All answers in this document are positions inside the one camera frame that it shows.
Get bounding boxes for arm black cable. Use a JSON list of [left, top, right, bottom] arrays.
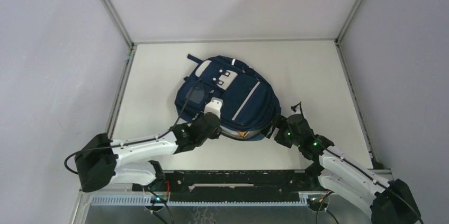
[[291, 101, 425, 224], [64, 78, 215, 175]]

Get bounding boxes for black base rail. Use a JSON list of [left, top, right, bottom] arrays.
[[131, 169, 341, 204]]

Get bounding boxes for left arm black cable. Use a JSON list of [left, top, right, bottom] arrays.
[[64, 78, 215, 175]]

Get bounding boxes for yellow Little Prince book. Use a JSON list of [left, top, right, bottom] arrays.
[[237, 131, 248, 138]]

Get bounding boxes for navy blue student backpack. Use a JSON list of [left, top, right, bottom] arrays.
[[174, 54, 282, 141]]

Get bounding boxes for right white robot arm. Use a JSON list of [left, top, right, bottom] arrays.
[[272, 113, 423, 223]]

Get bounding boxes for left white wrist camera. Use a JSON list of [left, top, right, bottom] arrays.
[[204, 97, 223, 118]]

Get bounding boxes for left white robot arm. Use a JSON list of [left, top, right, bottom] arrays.
[[74, 113, 221, 192]]

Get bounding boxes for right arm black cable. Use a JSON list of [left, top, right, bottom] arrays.
[[291, 101, 425, 224]]

